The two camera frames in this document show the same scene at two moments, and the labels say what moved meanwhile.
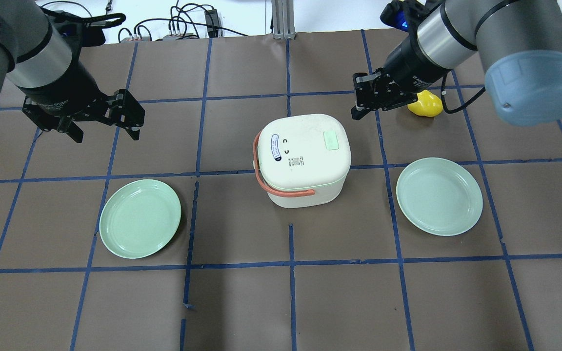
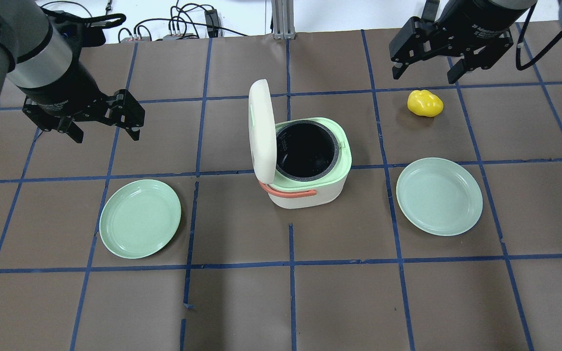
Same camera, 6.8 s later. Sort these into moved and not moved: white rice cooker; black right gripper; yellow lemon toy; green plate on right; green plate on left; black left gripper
Moved: black right gripper; white rice cooker
Not moved: green plate on left; green plate on right; yellow lemon toy; black left gripper
